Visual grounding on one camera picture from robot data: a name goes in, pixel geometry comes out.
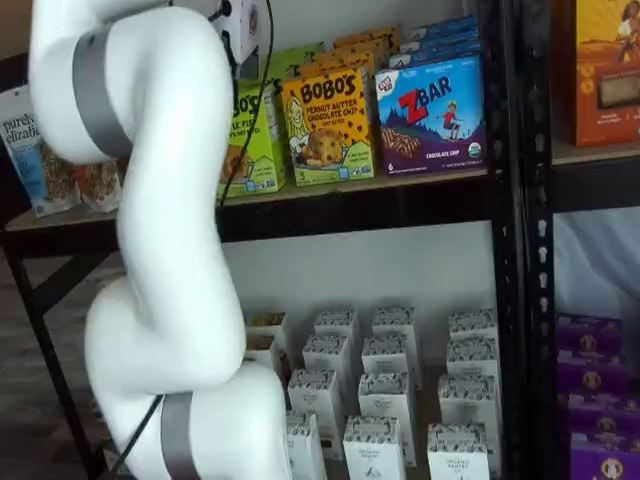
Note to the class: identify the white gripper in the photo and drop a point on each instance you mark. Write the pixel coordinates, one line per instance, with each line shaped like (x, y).
(245, 30)

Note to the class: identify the yellow Bobo's peanut butter box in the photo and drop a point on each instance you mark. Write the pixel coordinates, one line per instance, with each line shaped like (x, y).
(325, 130)
(357, 47)
(367, 34)
(340, 62)

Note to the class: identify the white floral print carton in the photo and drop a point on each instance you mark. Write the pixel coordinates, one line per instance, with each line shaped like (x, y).
(395, 320)
(467, 400)
(372, 450)
(327, 355)
(472, 322)
(384, 400)
(457, 455)
(385, 355)
(305, 445)
(472, 357)
(312, 395)
(337, 325)

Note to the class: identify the yellow white granola box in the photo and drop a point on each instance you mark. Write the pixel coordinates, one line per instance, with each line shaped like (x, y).
(261, 350)
(267, 322)

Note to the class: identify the wooden shelf board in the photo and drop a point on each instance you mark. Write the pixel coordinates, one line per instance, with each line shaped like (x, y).
(65, 220)

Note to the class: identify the blue purple Zbar box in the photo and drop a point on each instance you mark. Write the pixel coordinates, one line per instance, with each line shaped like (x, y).
(442, 25)
(430, 120)
(440, 40)
(435, 55)

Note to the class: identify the white cartons group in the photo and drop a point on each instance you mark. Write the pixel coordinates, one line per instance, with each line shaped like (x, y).
(422, 400)

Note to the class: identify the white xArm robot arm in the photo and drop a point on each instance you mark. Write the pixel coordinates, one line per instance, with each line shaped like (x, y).
(165, 200)

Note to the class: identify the purple snack box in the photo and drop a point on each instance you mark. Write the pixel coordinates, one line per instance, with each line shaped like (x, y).
(592, 375)
(590, 332)
(605, 417)
(610, 462)

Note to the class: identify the green Bobo's apple pie box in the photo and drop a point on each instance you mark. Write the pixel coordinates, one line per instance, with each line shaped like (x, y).
(300, 57)
(260, 165)

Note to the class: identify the orange snack box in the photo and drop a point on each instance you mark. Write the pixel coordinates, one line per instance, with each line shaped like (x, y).
(605, 75)

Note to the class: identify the red label granola bag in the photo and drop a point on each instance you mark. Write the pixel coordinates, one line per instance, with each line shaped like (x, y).
(100, 187)

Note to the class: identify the black metal shelf rack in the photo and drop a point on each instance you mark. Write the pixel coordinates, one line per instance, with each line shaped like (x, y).
(350, 210)
(540, 150)

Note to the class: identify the white plastic sheet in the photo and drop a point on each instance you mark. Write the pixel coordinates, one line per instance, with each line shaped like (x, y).
(595, 260)

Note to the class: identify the blue label granola bag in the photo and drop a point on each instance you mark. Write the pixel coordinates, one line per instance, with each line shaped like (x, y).
(22, 150)

